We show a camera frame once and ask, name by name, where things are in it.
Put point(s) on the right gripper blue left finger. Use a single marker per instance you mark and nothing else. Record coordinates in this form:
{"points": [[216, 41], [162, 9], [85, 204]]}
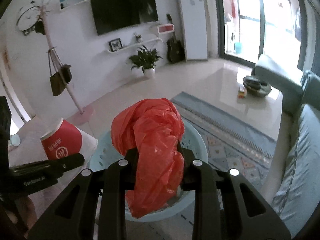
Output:
{"points": [[132, 157]]}

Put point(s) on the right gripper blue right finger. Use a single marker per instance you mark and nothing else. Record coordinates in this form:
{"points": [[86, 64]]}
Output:
{"points": [[190, 179]]}

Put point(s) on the red plastic bag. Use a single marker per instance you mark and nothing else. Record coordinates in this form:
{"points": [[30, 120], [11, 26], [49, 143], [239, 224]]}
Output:
{"points": [[154, 127]]}

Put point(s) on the red paper cup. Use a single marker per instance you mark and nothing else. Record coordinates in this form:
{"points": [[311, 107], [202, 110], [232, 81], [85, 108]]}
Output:
{"points": [[62, 141]]}

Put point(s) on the left hand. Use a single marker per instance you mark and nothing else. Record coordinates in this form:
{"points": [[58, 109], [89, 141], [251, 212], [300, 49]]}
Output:
{"points": [[26, 210]]}

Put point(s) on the pink tablecloth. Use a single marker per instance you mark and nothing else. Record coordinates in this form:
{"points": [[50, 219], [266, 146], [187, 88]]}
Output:
{"points": [[31, 150]]}

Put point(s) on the patterned floor rug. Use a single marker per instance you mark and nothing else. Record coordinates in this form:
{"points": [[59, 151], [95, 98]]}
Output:
{"points": [[226, 141]]}

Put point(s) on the small orange box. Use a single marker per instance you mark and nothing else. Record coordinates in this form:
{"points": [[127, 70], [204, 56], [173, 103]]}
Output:
{"points": [[242, 92]]}

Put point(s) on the potted green plant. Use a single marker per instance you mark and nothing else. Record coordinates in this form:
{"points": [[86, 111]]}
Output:
{"points": [[146, 60]]}

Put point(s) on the brown hanging bag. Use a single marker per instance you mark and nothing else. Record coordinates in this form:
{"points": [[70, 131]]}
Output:
{"points": [[56, 81]]}

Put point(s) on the grey sofa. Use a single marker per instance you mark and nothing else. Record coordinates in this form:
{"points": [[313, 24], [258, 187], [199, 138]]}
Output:
{"points": [[292, 184]]}

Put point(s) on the black hanging bag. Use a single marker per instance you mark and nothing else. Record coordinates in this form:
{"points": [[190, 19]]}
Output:
{"points": [[66, 72]]}

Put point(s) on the dark bowl on floor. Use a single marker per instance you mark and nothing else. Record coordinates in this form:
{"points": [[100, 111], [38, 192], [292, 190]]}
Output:
{"points": [[256, 87]]}

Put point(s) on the black guitar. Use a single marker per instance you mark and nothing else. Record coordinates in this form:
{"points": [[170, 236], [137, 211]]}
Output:
{"points": [[175, 51]]}

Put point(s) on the framed butterfly picture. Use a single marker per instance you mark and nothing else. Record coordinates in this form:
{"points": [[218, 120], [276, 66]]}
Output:
{"points": [[115, 45]]}

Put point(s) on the red box shelf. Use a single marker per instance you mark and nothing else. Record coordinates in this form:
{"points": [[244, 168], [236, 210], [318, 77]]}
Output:
{"points": [[165, 28]]}

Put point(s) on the glass balcony door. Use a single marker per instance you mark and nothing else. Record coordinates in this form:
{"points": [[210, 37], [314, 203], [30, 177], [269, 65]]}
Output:
{"points": [[248, 29]]}

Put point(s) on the white refrigerator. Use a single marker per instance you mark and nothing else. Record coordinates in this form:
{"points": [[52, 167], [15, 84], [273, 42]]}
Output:
{"points": [[193, 18]]}

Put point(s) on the white wall shelf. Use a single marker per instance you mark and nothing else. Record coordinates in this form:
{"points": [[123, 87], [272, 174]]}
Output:
{"points": [[157, 39]]}

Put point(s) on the black wall television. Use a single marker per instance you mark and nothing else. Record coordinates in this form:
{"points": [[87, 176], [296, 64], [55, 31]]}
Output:
{"points": [[111, 15]]}

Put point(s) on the round wall clock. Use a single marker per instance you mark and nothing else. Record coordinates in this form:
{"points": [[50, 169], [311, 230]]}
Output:
{"points": [[28, 16]]}

